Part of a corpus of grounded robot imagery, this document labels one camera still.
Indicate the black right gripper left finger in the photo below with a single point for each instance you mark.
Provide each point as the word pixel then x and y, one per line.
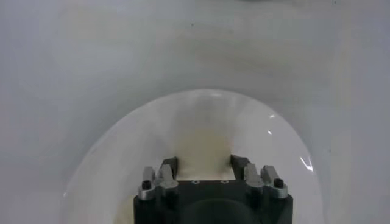
pixel 166 179

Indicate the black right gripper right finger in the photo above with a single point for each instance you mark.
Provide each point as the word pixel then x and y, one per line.
pixel 251 176

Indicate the white steamed baozi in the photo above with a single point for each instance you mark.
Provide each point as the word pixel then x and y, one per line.
pixel 125 214
pixel 204 152

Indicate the round white plate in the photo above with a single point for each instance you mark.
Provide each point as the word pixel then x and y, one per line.
pixel 122 152

